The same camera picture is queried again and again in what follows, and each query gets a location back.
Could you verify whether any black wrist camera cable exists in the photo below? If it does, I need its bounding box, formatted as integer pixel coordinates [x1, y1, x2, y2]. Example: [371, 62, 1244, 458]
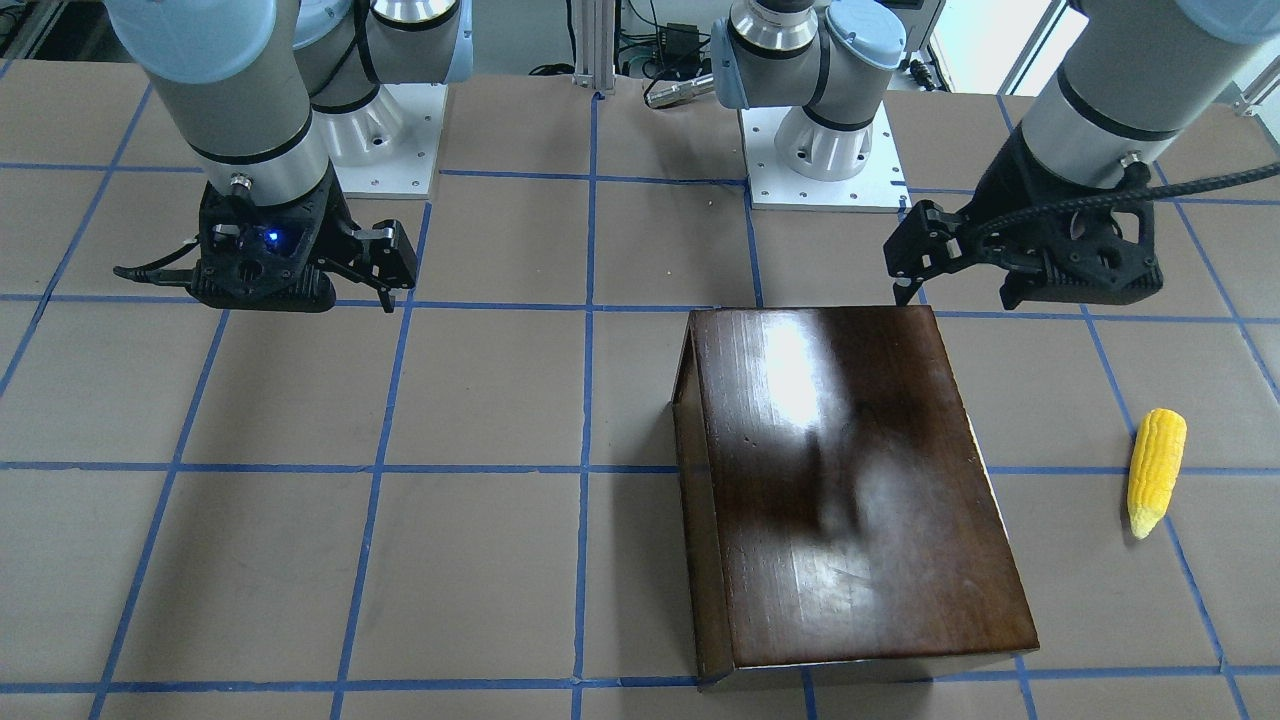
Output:
[965, 160, 1280, 251]

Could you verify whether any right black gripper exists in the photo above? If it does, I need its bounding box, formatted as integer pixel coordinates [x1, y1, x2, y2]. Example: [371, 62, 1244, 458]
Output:
[189, 168, 419, 314]

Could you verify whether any aluminium frame post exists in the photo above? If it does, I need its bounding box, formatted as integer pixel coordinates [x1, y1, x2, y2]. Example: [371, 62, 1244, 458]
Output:
[568, 0, 617, 97]

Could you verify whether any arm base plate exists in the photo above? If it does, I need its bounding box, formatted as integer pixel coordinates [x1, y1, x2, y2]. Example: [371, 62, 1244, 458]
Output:
[314, 85, 451, 200]
[739, 105, 911, 213]

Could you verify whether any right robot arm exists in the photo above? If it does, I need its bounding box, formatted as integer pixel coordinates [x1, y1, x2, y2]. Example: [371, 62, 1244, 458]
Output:
[106, 1, 474, 313]

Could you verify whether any dark wooden drawer cabinet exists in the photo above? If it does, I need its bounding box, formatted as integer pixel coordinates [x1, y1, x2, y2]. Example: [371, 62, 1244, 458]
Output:
[669, 305, 1041, 691]

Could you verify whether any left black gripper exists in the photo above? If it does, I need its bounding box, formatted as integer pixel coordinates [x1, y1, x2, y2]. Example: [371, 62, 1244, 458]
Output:
[883, 129, 1165, 311]

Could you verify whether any yellow toy corn cob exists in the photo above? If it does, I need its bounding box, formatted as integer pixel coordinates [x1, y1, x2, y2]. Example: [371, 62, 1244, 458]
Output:
[1126, 407, 1188, 541]

